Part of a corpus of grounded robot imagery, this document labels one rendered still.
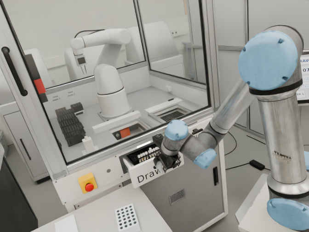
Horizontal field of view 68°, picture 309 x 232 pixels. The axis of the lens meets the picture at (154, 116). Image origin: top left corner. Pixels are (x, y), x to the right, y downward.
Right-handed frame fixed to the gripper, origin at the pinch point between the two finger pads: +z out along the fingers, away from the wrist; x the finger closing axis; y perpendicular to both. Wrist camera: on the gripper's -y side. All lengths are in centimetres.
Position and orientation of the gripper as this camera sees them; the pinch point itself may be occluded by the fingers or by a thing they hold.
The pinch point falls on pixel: (161, 163)
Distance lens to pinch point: 110.6
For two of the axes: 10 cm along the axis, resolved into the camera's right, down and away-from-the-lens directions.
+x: 8.7, -3.4, 3.6
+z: -1.1, 5.7, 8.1
